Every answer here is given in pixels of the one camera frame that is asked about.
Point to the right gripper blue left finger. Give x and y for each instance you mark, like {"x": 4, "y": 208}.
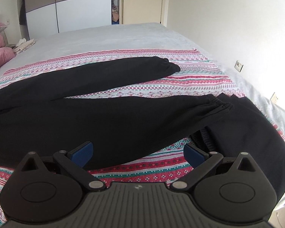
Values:
{"x": 71, "y": 164}

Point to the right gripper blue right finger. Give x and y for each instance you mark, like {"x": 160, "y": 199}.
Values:
{"x": 203, "y": 165}

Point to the black sweatpants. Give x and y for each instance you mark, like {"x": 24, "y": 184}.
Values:
{"x": 47, "y": 113}

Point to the cream bedroom door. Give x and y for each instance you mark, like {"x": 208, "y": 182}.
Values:
{"x": 143, "y": 11}

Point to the black folded garment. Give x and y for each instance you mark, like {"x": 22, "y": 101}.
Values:
{"x": 246, "y": 129}

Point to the patterned red green blanket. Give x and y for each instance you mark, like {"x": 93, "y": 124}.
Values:
{"x": 236, "y": 194}

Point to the grey bed sheet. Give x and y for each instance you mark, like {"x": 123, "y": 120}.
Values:
{"x": 92, "y": 40}

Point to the folded beige cloth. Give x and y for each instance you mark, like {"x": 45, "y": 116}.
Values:
{"x": 23, "y": 45}

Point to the white grey sliding wardrobe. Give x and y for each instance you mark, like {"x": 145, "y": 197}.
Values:
{"x": 49, "y": 17}

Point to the wall power socket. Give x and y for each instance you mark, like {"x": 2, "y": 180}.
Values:
{"x": 238, "y": 66}

